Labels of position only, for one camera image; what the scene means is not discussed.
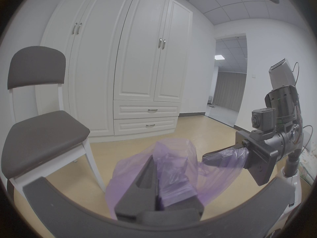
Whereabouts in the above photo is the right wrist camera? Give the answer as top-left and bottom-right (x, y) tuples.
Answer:
(250, 107), (277, 141)

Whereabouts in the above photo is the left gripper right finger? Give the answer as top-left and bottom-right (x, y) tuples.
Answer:
(158, 161), (205, 220)

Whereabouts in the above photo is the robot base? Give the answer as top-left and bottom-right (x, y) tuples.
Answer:
(269, 169), (304, 234)

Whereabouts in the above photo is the white wardrobe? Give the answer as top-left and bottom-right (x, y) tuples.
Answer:
(35, 0), (194, 144)

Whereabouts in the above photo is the purple plastic bag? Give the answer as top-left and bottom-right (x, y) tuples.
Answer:
(105, 137), (249, 220)

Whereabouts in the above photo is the grey curtain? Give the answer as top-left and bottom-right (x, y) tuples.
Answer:
(213, 71), (247, 113)

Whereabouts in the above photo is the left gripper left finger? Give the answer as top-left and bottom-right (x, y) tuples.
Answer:
(114, 155), (159, 220)

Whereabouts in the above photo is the white chair with grey cushions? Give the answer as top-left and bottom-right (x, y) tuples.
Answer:
(1, 46), (107, 198)

